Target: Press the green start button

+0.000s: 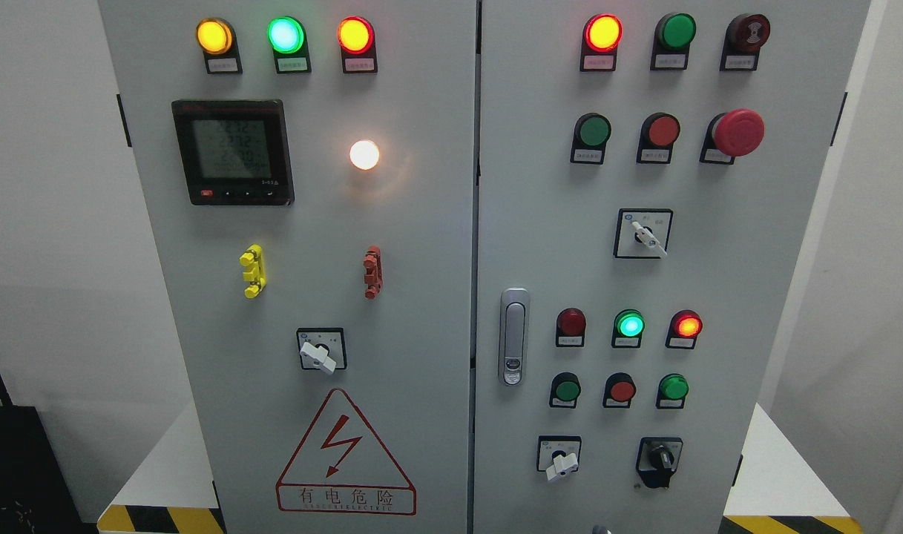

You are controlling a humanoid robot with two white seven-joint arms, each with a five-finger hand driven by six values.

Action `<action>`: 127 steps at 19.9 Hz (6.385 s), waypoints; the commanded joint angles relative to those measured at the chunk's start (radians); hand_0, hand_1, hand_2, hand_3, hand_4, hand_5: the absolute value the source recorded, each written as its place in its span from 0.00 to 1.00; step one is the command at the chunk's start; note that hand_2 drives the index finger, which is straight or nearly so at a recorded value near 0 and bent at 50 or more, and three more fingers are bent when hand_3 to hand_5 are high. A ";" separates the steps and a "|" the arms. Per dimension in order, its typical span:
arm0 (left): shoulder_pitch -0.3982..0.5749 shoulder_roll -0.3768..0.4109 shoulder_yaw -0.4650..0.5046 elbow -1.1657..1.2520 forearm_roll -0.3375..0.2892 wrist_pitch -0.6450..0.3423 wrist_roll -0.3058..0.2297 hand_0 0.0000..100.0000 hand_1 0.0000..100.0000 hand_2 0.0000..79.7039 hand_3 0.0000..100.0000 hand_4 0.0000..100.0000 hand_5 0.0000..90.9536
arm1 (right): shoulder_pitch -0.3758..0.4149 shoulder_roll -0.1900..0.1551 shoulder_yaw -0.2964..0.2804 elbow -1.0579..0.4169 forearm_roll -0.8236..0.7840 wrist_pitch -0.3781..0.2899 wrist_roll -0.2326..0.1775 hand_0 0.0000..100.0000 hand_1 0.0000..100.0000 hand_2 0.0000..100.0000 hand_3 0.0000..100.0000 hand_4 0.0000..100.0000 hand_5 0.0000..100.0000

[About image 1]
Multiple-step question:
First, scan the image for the black box with antenna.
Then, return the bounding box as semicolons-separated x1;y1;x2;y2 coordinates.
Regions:
0;375;85;533

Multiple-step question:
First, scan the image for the grey electrical control cabinet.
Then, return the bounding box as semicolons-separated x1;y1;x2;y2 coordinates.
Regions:
99;1;870;533

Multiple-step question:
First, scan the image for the red electrical hazard warning sticker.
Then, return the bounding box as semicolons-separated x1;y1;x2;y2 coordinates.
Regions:
275;388;417;515

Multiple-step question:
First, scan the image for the red emergency stop mushroom button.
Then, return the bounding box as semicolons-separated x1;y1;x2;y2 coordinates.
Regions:
699;108;764;165

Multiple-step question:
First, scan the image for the green push button lower right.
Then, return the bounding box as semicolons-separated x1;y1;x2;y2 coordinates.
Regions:
655;373;689;409

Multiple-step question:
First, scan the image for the red indicator lamp lower left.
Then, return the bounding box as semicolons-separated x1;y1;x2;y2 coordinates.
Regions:
555;308;587;347

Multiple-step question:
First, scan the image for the green indicator lamp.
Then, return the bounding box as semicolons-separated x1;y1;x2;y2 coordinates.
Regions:
267;16;312;74
611;309;645;349
650;11;697;71

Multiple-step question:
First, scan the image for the silver cabinet door handle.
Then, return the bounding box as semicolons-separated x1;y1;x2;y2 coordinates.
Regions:
499;287;531;386

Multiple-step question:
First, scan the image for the red push button lower middle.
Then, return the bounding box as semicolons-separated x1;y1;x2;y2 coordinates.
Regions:
602;372;637;409

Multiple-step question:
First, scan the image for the yellow indicator lamp top left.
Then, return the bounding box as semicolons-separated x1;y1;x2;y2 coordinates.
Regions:
194;17;242;74

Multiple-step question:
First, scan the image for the red indicator lamp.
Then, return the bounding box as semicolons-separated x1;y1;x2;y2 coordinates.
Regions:
579;13;623;72
555;308;587;347
666;309;703;349
337;15;378;73

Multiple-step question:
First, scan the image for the green indicator lamp top left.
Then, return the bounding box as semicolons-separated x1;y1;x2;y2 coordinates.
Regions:
267;16;312;74

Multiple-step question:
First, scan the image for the red indicator lamp top left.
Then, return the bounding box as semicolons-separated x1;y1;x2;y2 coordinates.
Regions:
337;15;378;73

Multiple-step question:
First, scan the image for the green push button upper row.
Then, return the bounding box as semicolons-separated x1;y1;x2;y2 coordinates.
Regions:
570;113;611;165

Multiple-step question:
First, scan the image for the black digital power meter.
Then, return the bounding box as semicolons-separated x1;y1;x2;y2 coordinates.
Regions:
171;100;295;206

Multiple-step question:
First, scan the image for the green push button lower left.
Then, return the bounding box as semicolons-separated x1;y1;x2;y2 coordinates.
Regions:
549;372;582;409

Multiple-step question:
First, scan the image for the white platform with hazard stripes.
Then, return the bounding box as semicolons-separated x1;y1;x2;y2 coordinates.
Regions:
97;405;862;533

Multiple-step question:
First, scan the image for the white glowing indicator lamp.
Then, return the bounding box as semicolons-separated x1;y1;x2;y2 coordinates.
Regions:
349;139;381;171

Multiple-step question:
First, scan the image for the red indicator lamp top right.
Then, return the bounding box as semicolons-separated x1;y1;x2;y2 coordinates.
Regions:
579;13;623;72

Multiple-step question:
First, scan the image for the yellow terminal connector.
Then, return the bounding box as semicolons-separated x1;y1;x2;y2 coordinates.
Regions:
240;243;267;300

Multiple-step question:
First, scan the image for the left door rotary selector switch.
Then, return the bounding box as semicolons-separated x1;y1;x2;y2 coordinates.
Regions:
295;327;347;375

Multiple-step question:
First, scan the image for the black key selector switch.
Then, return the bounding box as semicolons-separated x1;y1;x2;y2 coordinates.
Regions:
637;437;684;489

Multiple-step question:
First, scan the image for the green indicator lamp top right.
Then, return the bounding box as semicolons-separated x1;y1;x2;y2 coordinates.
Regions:
650;11;697;71

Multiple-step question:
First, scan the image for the red push button upper row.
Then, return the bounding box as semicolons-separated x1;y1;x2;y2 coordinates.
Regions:
637;112;681;165

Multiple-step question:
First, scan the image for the upper right rotary selector switch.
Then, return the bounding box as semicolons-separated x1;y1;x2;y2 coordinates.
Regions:
614;208;674;258

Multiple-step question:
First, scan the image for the red terminal connector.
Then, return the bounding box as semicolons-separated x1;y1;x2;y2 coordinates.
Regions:
363;245;383;300

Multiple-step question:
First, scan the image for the red indicator lamp lower right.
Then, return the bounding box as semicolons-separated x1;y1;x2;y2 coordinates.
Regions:
666;309;703;349

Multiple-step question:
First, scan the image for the lower white rotary selector switch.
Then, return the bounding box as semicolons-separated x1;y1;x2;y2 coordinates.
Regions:
537;434;582;483

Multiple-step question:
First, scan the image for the green indicator lamp lower middle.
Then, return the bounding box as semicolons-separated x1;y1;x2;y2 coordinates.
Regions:
611;309;645;349

